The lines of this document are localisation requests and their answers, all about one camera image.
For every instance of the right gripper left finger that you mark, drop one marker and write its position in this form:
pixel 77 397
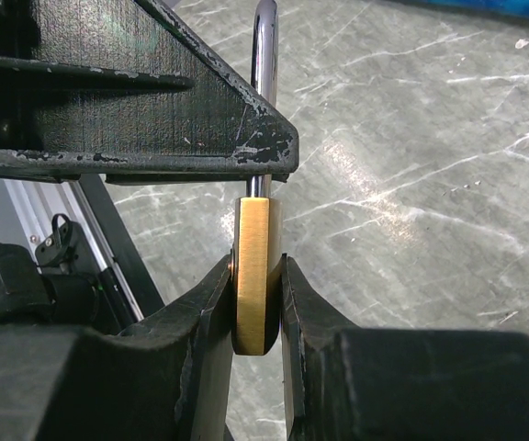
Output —
pixel 166 377

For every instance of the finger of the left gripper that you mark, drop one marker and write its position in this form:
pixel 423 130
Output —
pixel 126 89

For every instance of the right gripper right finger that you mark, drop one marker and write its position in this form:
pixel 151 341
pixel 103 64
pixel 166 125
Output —
pixel 346 382

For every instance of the blue Doritos bag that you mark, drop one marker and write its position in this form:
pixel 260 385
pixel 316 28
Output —
pixel 515 8

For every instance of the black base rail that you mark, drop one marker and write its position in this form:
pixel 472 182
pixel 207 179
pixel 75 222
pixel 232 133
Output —
pixel 144 297

